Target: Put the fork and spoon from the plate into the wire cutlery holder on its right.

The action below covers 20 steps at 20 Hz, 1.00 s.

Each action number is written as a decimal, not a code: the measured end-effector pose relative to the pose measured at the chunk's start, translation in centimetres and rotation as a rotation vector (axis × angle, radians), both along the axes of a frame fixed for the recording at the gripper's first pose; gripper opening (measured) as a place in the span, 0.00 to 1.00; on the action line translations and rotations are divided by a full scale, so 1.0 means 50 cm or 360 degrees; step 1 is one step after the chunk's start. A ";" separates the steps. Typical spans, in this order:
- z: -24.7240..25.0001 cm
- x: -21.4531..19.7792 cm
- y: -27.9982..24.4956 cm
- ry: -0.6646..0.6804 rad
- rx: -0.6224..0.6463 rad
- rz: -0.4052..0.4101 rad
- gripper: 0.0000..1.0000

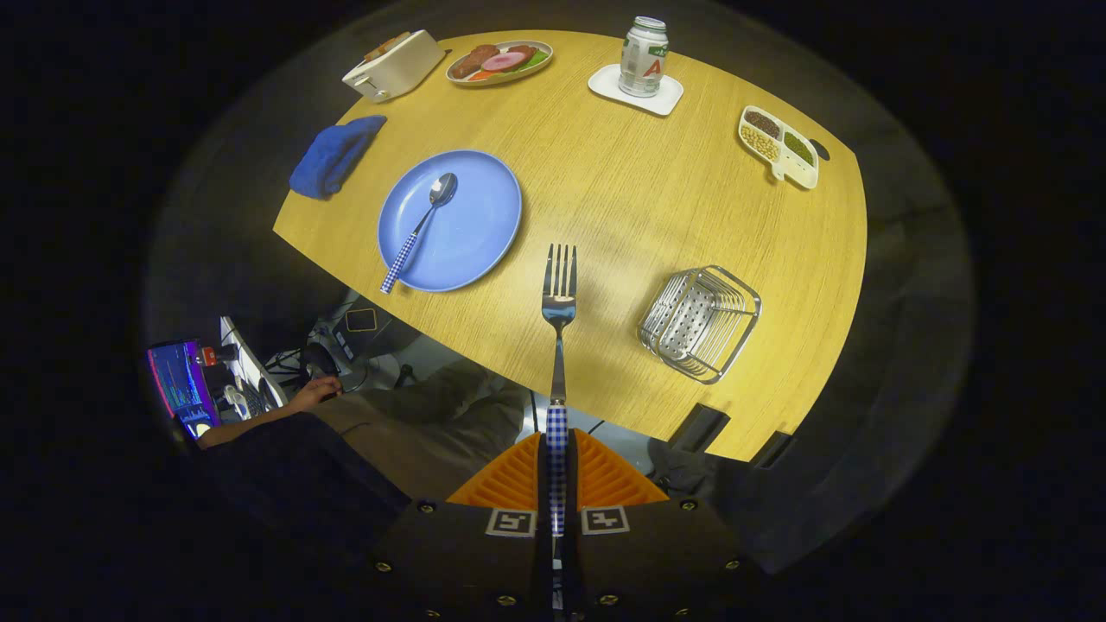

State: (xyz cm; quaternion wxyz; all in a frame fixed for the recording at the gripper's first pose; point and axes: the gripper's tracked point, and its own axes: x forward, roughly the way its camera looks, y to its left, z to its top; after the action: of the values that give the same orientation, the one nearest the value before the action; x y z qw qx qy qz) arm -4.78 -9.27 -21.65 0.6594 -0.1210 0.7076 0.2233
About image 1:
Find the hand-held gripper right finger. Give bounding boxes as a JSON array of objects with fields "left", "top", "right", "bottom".
[{"left": 566, "top": 428, "right": 753, "bottom": 622}]

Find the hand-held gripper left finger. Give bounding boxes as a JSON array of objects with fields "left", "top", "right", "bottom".
[{"left": 367, "top": 430, "right": 554, "bottom": 622}]

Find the checkered handle fork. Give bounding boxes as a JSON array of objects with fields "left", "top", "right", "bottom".
[{"left": 541, "top": 243, "right": 578, "bottom": 536}]

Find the checkered handle spoon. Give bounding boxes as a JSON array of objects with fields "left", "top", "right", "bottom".
[{"left": 380, "top": 172, "right": 459, "bottom": 295}]

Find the blue round plate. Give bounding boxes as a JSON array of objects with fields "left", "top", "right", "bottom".
[{"left": 377, "top": 149, "right": 524, "bottom": 293}]

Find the laptop screen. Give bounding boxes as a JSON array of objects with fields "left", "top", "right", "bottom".
[{"left": 145, "top": 340, "right": 221, "bottom": 430}]

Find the blue folded cloth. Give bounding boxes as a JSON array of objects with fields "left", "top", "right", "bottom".
[{"left": 289, "top": 115, "right": 388, "bottom": 200}]

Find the white divided snack dish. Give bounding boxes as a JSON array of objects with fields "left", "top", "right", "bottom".
[{"left": 737, "top": 105, "right": 820, "bottom": 190}]

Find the white square coaster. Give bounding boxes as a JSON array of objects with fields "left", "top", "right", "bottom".
[{"left": 588, "top": 64, "right": 684, "bottom": 117}]

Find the oval food plate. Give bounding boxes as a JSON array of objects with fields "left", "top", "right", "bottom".
[{"left": 445, "top": 40, "right": 554, "bottom": 86}]

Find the white drink bottle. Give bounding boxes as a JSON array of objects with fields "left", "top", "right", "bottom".
[{"left": 619, "top": 16, "right": 670, "bottom": 98}]

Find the white toaster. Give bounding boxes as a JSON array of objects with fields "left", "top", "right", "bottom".
[{"left": 341, "top": 29, "right": 447, "bottom": 104}]

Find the black table bracket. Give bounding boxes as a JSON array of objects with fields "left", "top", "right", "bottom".
[
  {"left": 668, "top": 403, "right": 731, "bottom": 454},
  {"left": 750, "top": 430, "right": 794, "bottom": 469}
]

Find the metal wire basket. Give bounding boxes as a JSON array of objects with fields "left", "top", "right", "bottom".
[{"left": 638, "top": 265, "right": 763, "bottom": 385}]

